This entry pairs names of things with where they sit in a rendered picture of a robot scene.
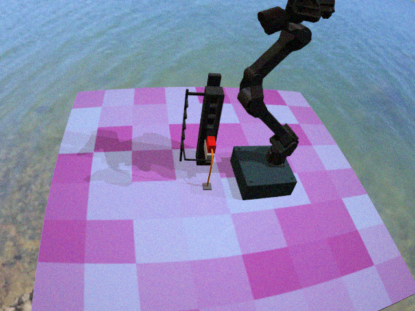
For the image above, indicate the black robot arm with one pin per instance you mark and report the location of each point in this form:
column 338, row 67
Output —
column 293, row 36

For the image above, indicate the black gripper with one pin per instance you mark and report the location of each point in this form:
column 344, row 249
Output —
column 305, row 10

